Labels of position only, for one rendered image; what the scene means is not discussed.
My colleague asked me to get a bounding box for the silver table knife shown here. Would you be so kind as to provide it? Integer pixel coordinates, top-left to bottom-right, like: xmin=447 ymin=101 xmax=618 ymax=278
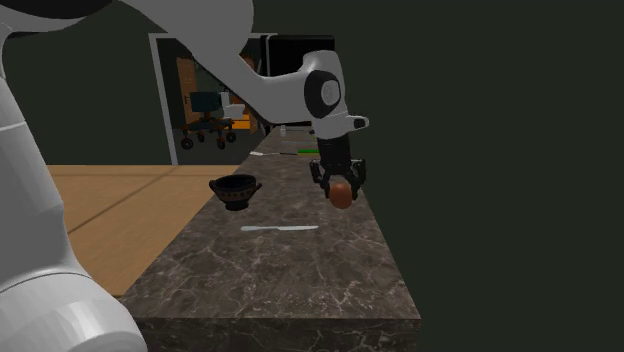
xmin=240 ymin=224 xmax=320 ymax=233

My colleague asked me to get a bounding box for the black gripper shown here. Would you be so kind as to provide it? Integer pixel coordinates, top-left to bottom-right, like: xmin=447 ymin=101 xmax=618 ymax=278
xmin=309 ymin=134 xmax=367 ymax=202

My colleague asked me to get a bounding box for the dark green office chair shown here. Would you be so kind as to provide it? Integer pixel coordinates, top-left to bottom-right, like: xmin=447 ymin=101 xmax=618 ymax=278
xmin=179 ymin=90 xmax=238 ymax=151

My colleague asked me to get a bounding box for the black two-handled bowl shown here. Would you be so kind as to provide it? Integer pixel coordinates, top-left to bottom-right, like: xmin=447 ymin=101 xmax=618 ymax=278
xmin=208 ymin=173 xmax=263 ymax=212

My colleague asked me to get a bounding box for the white door frame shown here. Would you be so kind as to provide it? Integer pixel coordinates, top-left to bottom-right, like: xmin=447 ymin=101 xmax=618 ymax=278
xmin=147 ymin=32 xmax=279 ymax=167

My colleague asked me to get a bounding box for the brown wooden door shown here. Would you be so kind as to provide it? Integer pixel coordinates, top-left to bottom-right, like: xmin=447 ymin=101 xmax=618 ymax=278
xmin=176 ymin=57 xmax=198 ymax=126

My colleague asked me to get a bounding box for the black box appliance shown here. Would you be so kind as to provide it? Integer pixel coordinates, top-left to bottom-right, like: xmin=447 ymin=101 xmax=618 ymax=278
xmin=264 ymin=34 xmax=336 ymax=126

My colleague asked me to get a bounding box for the brown egg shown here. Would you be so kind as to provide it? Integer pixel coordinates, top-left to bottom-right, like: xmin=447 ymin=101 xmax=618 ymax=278
xmin=328 ymin=181 xmax=354 ymax=210

